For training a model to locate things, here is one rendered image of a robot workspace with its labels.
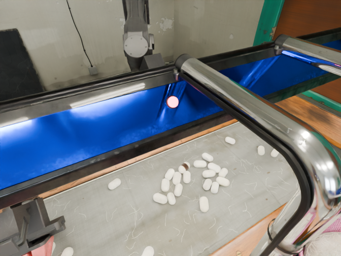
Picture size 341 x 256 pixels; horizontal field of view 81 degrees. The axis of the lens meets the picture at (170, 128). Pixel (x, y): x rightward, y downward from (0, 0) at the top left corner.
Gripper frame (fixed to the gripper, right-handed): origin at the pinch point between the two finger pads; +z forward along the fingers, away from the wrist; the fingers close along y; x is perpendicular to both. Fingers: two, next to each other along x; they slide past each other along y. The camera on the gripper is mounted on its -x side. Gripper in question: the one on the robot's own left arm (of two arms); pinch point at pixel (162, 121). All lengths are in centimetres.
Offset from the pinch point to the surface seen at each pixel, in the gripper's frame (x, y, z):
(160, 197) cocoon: -2.2, -8.4, 17.6
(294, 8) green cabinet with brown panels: -14, 49, -18
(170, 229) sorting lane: -5.1, -9.5, 24.2
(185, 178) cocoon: -1.0, -0.1, 16.4
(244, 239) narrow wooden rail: -13.3, 2.1, 30.1
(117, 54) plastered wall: 165, 40, -118
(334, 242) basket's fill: -16.5, 20.4, 39.5
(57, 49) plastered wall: 150, -20, -126
